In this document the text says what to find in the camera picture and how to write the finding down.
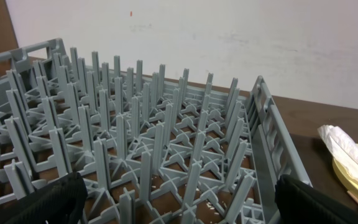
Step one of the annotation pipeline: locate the white napkin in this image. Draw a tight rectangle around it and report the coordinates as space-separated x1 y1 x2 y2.
318 124 358 181

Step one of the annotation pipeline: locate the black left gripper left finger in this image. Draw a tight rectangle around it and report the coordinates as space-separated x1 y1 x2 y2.
0 172 88 224

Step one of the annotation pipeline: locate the grey plastic dishwasher rack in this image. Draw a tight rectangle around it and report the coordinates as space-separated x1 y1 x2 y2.
0 39 310 223

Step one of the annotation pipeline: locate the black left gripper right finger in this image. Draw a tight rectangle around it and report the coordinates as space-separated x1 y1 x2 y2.
275 174 358 224

